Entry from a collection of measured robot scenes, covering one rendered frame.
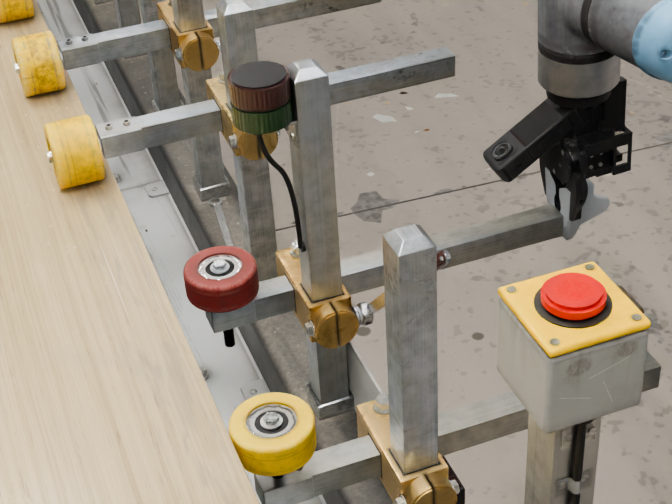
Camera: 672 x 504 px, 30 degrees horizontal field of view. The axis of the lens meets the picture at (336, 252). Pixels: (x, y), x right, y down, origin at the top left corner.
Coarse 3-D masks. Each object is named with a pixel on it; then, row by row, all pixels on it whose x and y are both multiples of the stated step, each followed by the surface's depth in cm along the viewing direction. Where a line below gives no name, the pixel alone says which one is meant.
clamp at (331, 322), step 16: (288, 256) 143; (288, 272) 140; (304, 304) 136; (320, 304) 135; (336, 304) 135; (304, 320) 138; (320, 320) 134; (336, 320) 135; (352, 320) 135; (320, 336) 135; (336, 336) 136; (352, 336) 137
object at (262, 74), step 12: (240, 72) 120; (252, 72) 120; (264, 72) 120; (276, 72) 120; (240, 84) 118; (252, 84) 118; (264, 84) 118; (276, 84) 118; (276, 108) 120; (288, 132) 126; (264, 144) 124; (276, 168) 126; (288, 180) 127; (300, 228) 131; (300, 240) 132
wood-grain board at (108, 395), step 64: (0, 64) 179; (0, 128) 164; (0, 192) 151; (64, 192) 150; (0, 256) 140; (64, 256) 140; (128, 256) 139; (0, 320) 131; (64, 320) 130; (128, 320) 130; (0, 384) 123; (64, 384) 122; (128, 384) 122; (192, 384) 121; (0, 448) 116; (64, 448) 115; (128, 448) 115; (192, 448) 114
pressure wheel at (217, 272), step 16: (192, 256) 137; (208, 256) 137; (224, 256) 137; (240, 256) 137; (192, 272) 135; (208, 272) 135; (224, 272) 135; (240, 272) 134; (256, 272) 136; (192, 288) 134; (208, 288) 133; (224, 288) 133; (240, 288) 133; (256, 288) 136; (192, 304) 136; (208, 304) 134; (224, 304) 134; (240, 304) 135; (224, 336) 141
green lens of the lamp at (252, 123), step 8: (288, 104) 120; (232, 112) 121; (240, 112) 120; (248, 112) 119; (272, 112) 119; (280, 112) 120; (288, 112) 121; (232, 120) 122; (240, 120) 120; (248, 120) 120; (256, 120) 119; (264, 120) 119; (272, 120) 120; (280, 120) 120; (288, 120) 121; (240, 128) 121; (248, 128) 120; (256, 128) 120; (264, 128) 120; (272, 128) 120; (280, 128) 121
